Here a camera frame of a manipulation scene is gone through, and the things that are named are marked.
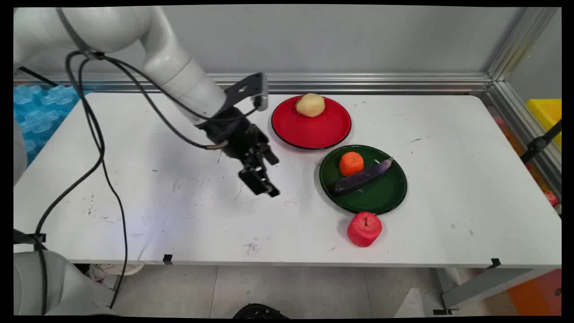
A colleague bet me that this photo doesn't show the dark green plate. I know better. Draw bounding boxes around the dark green plate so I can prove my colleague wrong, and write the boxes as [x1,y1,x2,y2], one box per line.
[319,144,408,215]

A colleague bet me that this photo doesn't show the yellow potato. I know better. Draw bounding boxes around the yellow potato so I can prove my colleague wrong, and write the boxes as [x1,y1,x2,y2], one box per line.
[295,93,326,118]

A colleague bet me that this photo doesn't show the orange box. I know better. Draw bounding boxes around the orange box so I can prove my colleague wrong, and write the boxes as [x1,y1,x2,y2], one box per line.
[507,269,562,316]

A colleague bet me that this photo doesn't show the red item behind rail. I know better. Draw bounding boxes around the red item behind rail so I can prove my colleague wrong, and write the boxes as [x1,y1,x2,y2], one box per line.
[540,188,560,207]

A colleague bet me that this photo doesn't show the side aluminium frame rail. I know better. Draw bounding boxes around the side aluminium frame rail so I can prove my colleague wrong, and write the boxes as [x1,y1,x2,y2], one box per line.
[480,81,562,198]

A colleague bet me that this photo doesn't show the grey table leg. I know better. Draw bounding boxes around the grey table leg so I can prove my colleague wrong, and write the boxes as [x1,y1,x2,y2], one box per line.
[433,268,539,314]

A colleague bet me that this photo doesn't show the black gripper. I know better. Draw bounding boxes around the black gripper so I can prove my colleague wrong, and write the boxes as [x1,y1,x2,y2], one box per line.
[196,107,281,198]

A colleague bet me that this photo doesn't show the upright aluminium frame post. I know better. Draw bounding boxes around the upright aluminium frame post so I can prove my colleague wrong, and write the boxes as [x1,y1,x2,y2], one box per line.
[487,7,561,82]

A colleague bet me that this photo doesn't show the yellow box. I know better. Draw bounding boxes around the yellow box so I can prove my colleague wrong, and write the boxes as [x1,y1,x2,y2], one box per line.
[526,99,562,148]

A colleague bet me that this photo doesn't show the white shoe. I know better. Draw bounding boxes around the white shoe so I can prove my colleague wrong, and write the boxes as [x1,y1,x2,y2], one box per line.
[87,264,146,283]

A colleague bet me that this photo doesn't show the horizontal aluminium frame rail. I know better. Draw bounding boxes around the horizontal aluminium frame rail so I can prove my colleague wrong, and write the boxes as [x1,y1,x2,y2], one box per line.
[13,73,494,95]

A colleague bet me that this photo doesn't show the black round object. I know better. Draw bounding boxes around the black round object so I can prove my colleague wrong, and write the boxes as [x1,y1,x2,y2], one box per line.
[233,303,290,319]

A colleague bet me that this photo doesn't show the black stand pole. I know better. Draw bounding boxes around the black stand pole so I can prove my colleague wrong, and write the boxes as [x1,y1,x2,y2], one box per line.
[520,119,562,164]

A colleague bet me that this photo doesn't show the purple toy eggplant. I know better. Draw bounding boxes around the purple toy eggplant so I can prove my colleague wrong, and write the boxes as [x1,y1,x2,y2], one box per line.
[332,157,394,195]

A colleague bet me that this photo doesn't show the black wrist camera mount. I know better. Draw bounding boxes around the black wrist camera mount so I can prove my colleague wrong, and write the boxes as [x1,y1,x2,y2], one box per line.
[223,73,270,112]

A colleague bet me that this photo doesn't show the black cable strap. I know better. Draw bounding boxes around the black cable strap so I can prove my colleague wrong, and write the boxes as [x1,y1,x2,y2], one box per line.
[56,8,104,60]

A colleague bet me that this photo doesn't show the blue foam mat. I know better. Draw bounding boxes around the blue foam mat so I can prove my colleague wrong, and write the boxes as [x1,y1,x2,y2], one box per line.
[13,84,93,166]

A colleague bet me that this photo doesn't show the red plate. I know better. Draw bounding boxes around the red plate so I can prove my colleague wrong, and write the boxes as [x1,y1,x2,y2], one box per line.
[271,95,352,150]

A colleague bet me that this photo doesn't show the thin black cable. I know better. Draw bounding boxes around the thin black cable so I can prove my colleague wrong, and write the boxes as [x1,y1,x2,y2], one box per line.
[18,66,59,87]

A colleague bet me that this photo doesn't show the orange toy fruit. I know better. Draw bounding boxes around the orange toy fruit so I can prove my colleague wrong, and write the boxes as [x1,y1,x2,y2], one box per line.
[339,152,365,177]

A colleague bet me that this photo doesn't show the long black camera cable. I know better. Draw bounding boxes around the long black camera cable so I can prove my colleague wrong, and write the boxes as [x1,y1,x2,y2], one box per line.
[78,53,263,310]

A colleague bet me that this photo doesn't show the red toy apple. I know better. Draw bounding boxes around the red toy apple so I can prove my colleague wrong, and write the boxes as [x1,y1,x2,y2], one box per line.
[347,212,383,248]

